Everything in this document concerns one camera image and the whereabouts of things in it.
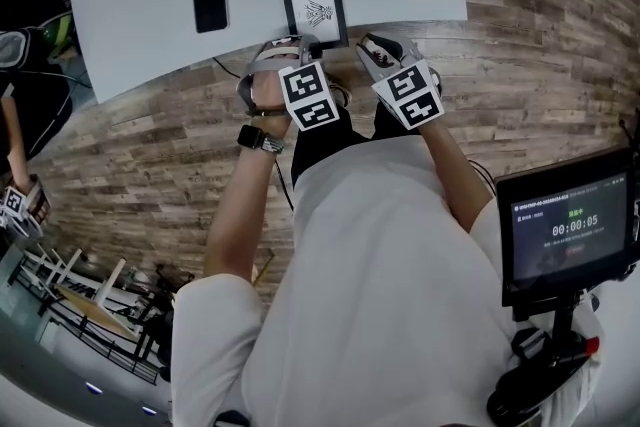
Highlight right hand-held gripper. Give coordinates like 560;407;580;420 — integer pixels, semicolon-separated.
355;31;447;132

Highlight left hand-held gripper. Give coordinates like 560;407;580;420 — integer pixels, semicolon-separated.
237;33;342;133

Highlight black picture frame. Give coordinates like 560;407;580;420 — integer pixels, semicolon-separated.
279;0;351;51

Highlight person's left forearm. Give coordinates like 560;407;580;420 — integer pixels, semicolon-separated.
201;113;295;280

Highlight person's right forearm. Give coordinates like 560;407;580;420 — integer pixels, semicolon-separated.
418;118;495;235

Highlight person's left hand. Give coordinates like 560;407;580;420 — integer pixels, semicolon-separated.
249;74;288;113

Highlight black wristwatch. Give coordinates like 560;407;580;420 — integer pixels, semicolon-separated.
236;124;287;156

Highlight black trousers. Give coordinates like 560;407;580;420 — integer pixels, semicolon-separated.
290;100;417;192

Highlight black monitor screen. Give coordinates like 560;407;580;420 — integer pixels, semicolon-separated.
494;145;637;310

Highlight white t-shirt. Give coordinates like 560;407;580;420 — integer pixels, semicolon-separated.
169;133;604;427

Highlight black metal railing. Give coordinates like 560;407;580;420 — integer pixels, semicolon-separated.
8;244;174;387

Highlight black camera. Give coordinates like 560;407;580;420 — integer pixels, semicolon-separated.
627;194;640;277

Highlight black monitor mount rig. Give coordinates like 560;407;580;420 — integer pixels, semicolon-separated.
486;303;602;427

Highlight black strap buckle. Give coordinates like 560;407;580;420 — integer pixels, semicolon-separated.
214;409;252;427

